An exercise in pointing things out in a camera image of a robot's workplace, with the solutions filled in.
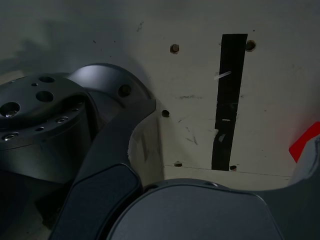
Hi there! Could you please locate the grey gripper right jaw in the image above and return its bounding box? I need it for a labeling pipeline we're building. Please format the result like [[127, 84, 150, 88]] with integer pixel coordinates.
[[106, 136, 320, 240]]

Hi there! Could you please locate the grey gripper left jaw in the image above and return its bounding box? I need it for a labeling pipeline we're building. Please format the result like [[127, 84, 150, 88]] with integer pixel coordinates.
[[48, 99, 165, 240]]

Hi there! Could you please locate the red cube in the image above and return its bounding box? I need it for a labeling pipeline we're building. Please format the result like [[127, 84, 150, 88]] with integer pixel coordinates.
[[288, 121, 320, 163]]

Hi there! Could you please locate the black tape strip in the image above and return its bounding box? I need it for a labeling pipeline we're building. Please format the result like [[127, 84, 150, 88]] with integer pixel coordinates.
[[211, 33, 248, 172]]

